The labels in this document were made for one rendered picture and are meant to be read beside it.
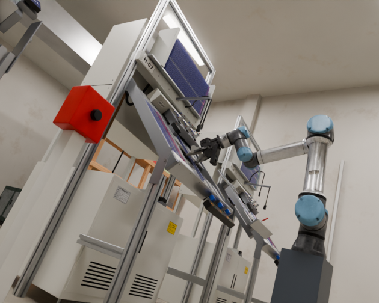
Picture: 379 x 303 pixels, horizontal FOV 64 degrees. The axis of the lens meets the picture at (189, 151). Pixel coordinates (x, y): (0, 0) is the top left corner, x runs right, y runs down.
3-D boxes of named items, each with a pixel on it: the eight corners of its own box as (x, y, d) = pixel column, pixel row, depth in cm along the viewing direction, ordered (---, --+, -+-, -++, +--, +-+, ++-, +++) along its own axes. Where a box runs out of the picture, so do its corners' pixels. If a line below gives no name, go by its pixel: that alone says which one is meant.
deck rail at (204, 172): (225, 219, 182) (233, 213, 181) (223, 217, 180) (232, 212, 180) (181, 143, 228) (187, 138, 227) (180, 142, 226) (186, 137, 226)
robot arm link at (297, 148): (332, 136, 163) (244, 157, 180) (331, 125, 155) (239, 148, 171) (338, 154, 157) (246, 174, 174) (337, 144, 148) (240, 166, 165)
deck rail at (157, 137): (167, 171, 130) (178, 162, 130) (165, 169, 129) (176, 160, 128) (126, 86, 177) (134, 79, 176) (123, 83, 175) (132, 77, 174)
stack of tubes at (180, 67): (200, 116, 228) (210, 88, 238) (164, 70, 189) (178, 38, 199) (186, 116, 235) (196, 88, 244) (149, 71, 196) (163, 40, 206)
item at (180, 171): (224, 217, 180) (233, 211, 179) (167, 171, 130) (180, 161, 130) (222, 216, 181) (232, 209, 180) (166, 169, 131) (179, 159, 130)
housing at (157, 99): (180, 146, 224) (196, 134, 222) (143, 107, 187) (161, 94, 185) (177, 139, 229) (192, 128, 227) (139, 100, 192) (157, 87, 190)
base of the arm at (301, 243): (329, 264, 136) (332, 243, 140) (320, 257, 126) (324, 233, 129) (296, 257, 146) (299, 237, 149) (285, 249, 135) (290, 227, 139)
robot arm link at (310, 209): (325, 234, 132) (335, 127, 153) (322, 224, 120) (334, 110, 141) (296, 229, 138) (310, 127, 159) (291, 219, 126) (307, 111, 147)
